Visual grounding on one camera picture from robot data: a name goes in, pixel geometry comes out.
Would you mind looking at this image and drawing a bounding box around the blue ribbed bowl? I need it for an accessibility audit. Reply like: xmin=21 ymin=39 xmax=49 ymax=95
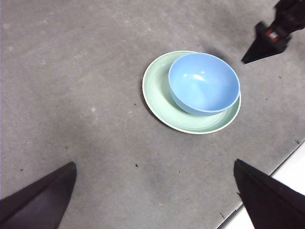
xmin=168 ymin=52 xmax=241 ymax=117

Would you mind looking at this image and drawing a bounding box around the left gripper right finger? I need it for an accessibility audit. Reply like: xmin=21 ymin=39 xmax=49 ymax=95
xmin=233 ymin=159 xmax=305 ymax=229

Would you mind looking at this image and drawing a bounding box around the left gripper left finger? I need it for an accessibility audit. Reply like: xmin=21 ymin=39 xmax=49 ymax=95
xmin=0 ymin=161 xmax=77 ymax=229

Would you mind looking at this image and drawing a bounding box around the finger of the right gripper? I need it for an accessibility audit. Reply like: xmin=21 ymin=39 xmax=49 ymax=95
xmin=242 ymin=22 xmax=291 ymax=64

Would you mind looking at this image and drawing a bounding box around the green round plate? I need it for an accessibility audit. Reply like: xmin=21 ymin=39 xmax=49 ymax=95
xmin=142 ymin=50 xmax=242 ymax=135

